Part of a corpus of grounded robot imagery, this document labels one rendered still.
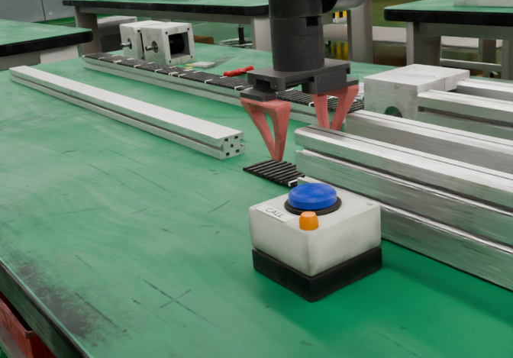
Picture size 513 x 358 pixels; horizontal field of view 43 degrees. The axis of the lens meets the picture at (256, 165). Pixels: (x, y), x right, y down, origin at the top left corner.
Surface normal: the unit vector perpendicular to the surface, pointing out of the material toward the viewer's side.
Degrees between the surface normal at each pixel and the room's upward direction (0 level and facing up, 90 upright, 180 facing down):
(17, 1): 90
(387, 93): 90
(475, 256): 90
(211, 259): 0
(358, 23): 90
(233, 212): 0
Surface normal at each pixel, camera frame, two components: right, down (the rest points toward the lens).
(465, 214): -0.80, 0.25
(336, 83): 0.59, 0.22
